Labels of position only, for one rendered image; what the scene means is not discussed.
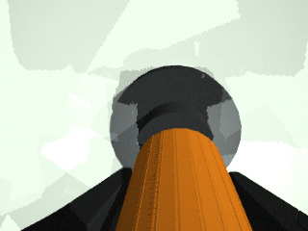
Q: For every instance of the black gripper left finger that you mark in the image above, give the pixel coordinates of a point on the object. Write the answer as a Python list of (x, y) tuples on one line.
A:
[(97, 209)]

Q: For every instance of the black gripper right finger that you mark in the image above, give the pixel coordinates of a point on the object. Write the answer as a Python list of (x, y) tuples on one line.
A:
[(265, 211)]

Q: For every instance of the orange knob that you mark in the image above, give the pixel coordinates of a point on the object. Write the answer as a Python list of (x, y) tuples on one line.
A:
[(180, 183)]

